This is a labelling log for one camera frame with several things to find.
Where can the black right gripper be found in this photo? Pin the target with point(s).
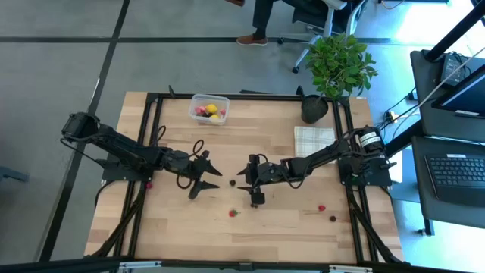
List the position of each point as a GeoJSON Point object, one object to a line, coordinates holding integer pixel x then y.
{"type": "Point", "coordinates": [271, 172]}

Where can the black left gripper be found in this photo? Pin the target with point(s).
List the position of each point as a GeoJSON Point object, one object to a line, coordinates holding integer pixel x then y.
{"type": "Point", "coordinates": [182, 163]}

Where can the yellow lemon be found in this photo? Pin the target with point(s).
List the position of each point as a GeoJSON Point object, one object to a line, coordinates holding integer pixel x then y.
{"type": "Point", "coordinates": [214, 117]}
{"type": "Point", "coordinates": [211, 108]}

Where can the red strawberry with green leaves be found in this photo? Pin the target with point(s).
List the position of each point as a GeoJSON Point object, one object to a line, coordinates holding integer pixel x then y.
{"type": "Point", "coordinates": [198, 110]}
{"type": "Point", "coordinates": [233, 213]}

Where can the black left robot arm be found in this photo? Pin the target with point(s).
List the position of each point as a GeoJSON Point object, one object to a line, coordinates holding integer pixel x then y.
{"type": "Point", "coordinates": [121, 148]}

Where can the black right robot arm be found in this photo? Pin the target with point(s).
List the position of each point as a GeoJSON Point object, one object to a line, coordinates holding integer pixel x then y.
{"type": "Point", "coordinates": [322, 155]}

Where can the clear plastic tupperware container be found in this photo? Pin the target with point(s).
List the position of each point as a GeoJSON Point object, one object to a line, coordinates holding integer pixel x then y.
{"type": "Point", "coordinates": [195, 100]}

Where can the red raspberry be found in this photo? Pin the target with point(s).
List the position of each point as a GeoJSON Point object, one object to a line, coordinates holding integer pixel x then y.
{"type": "Point", "coordinates": [321, 208]}
{"type": "Point", "coordinates": [149, 185]}

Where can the white checked cloth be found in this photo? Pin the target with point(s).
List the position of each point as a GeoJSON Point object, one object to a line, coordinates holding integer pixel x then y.
{"type": "Point", "coordinates": [310, 140]}

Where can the black plant pot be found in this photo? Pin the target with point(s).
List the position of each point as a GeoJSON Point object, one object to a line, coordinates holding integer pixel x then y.
{"type": "Point", "coordinates": [314, 110]}

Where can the green leafy plant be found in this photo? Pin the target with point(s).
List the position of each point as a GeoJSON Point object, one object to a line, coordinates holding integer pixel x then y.
{"type": "Point", "coordinates": [337, 64]}

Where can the person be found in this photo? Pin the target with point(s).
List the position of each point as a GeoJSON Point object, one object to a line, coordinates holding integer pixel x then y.
{"type": "Point", "coordinates": [261, 15]}

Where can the white office chair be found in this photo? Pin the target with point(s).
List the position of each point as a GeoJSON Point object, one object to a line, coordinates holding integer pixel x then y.
{"type": "Point", "coordinates": [310, 17]}

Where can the black desk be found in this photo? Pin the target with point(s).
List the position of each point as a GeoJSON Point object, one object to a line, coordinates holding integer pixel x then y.
{"type": "Point", "coordinates": [420, 95]}
{"type": "Point", "coordinates": [454, 216]}

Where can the grey metal foot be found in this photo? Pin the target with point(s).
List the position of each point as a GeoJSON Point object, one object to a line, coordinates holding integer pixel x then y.
{"type": "Point", "coordinates": [11, 174]}

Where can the black keyboard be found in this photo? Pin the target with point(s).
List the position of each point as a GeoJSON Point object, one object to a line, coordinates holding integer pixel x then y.
{"type": "Point", "coordinates": [454, 174]}

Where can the black power adapter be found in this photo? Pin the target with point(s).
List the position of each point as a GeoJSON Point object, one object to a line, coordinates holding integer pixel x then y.
{"type": "Point", "coordinates": [451, 68]}

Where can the black monitor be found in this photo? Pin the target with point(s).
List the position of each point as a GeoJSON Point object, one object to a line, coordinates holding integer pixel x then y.
{"type": "Point", "coordinates": [466, 95]}

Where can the black aluminium table frame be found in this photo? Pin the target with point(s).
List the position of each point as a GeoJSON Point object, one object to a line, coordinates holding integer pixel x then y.
{"type": "Point", "coordinates": [265, 97]}

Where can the black stand post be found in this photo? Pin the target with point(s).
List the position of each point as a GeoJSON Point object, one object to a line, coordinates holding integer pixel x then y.
{"type": "Point", "coordinates": [454, 30]}

